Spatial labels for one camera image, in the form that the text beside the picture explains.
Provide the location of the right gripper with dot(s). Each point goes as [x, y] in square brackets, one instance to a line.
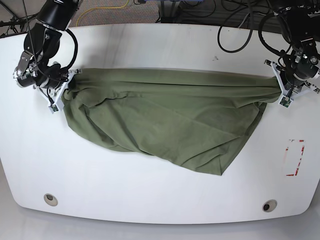
[56, 82]

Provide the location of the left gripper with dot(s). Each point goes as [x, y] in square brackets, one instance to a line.
[306, 68]

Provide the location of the green T-shirt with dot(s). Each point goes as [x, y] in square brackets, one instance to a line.
[196, 120]

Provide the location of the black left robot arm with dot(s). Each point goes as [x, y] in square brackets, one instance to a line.
[298, 26]

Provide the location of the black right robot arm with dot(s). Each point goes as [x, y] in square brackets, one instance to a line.
[42, 43]

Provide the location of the black tripod stand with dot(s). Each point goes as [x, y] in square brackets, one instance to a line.
[16, 24]

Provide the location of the red tape rectangle marking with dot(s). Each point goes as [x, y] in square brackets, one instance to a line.
[293, 156]

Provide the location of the left grey table grommet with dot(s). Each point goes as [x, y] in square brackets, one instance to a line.
[50, 200]

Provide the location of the grey table grommet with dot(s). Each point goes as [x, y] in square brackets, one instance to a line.
[50, 200]
[269, 205]

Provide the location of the right grey table grommet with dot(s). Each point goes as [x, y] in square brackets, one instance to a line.
[269, 205]

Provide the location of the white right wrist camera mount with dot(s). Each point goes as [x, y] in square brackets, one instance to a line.
[55, 104]

